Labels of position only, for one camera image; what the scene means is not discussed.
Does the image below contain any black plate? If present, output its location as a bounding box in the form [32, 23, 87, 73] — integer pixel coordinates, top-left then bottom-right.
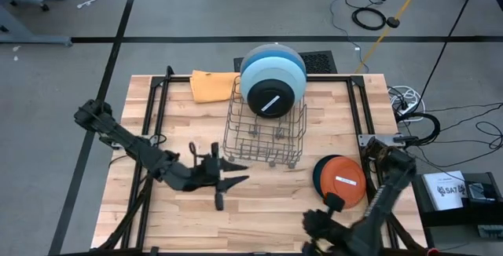
[246, 78, 296, 119]

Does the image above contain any dark teal plate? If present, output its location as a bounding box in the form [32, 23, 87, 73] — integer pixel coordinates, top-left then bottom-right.
[312, 154, 340, 201]

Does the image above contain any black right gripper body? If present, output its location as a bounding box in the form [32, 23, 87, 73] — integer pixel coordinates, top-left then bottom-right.
[300, 192, 357, 256]

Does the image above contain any yellow hanging cable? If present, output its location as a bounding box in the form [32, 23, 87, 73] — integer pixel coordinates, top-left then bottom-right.
[354, 0, 429, 75]

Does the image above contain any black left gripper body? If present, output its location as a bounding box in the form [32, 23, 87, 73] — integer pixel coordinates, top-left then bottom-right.
[184, 141, 226, 212]

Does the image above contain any black cable bundle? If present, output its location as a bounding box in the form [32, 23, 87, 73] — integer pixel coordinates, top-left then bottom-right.
[394, 110, 442, 148]

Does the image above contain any yellow cloth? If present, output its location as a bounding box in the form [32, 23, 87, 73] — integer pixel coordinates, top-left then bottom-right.
[189, 70, 242, 104]

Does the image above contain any grey wire dish rack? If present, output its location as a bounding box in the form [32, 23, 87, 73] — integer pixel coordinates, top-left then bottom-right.
[222, 74, 309, 170]

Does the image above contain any black aluminium table frame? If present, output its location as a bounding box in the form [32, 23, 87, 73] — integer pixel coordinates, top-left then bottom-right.
[96, 65, 428, 256]

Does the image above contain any white cable bundle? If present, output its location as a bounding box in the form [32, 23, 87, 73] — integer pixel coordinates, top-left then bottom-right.
[387, 85, 422, 124]

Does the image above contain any pale blue plate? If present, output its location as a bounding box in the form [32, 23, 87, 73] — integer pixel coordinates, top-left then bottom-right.
[239, 56, 309, 104]

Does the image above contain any white booklet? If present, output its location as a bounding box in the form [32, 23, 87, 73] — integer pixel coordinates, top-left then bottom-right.
[422, 170, 468, 211]

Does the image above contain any grey device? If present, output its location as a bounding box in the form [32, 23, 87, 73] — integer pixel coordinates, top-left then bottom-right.
[477, 224, 503, 240]

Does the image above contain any black equipment box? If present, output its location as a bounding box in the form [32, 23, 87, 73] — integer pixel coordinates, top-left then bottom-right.
[411, 171, 503, 228]

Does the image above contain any large blue plate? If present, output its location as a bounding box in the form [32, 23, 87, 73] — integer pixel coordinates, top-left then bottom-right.
[240, 49, 307, 77]

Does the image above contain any black cable coil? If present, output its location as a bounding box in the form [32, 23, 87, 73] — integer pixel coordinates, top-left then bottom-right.
[351, 6, 388, 31]

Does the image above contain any orange plate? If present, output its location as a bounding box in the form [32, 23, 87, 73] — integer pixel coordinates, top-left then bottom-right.
[319, 155, 368, 210]

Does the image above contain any grey metal bracket plate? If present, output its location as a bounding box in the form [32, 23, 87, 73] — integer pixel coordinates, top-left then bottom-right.
[357, 133, 406, 148]

